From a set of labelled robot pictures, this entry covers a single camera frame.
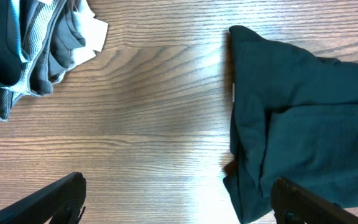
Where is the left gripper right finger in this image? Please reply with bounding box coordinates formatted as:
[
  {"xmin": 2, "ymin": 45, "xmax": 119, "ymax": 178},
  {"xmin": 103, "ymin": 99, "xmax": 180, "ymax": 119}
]
[{"xmin": 270, "ymin": 177, "xmax": 358, "ymax": 224}]

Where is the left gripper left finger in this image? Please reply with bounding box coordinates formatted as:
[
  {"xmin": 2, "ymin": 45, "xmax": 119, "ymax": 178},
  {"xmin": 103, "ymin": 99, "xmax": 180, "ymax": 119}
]
[{"xmin": 0, "ymin": 172, "xmax": 86, "ymax": 224}]

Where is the dark green t-shirt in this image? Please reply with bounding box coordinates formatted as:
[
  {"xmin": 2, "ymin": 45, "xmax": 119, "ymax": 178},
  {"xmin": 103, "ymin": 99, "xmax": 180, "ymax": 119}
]
[{"xmin": 224, "ymin": 26, "xmax": 358, "ymax": 223}]

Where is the grey garment in pile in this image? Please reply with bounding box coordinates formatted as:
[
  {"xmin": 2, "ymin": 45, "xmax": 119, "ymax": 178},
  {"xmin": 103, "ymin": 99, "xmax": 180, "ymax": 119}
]
[{"xmin": 0, "ymin": 0, "xmax": 86, "ymax": 121}]

